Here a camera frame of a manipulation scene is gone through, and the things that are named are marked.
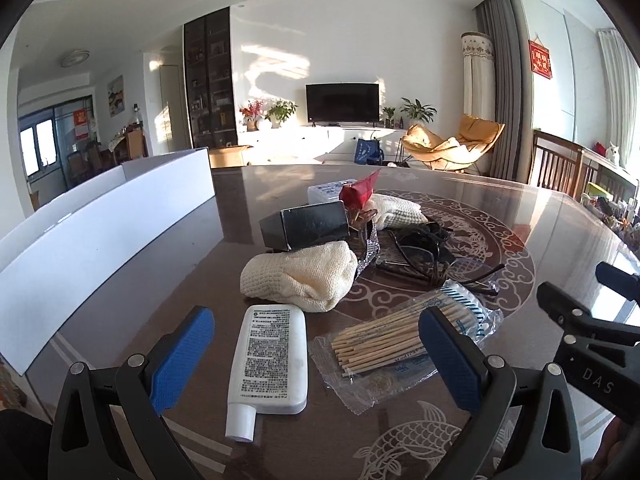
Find brown cardboard box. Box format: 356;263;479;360
208;145;253;169

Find red snack packet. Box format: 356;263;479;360
338;170;380;211

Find cream knitted cloth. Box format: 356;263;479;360
366;193;428;231
240;240;358;313

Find dark glass display cabinet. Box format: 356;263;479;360
183;8;238;148

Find white standing air conditioner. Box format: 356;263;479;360
461;32;496;120

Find blue shopping bag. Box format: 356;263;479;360
354;139;384;166

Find green potted plant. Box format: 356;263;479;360
400;98;437;125
266;100;297;129

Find white lotion tube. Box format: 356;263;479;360
226;304;308;442

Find framed wall painting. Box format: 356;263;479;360
106;75;125;117

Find green potted plant left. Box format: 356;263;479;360
266;100;297;129

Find green potted plant right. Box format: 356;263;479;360
400;98;437;125

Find wooden dining chair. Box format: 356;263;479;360
528;130;601;200

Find red wall hanging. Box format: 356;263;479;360
528;40;552;79

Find black frame eyeglasses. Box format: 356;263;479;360
376;242;506;297

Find bag of cotton swabs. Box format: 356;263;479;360
309;281;503;415

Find clear cartoon floss box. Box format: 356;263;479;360
307;179;356;205

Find white cardboard storage box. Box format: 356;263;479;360
1;148;215;375

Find white tv console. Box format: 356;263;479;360
238;126;406;165

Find red flower plant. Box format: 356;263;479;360
240;100;265;132

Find orange butterfly chair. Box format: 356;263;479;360
401;114;506;171

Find black bow hair clip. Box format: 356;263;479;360
388;221;457;273

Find black television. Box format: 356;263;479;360
306;82;380;124

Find black cardboard box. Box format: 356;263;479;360
259;202;349;252

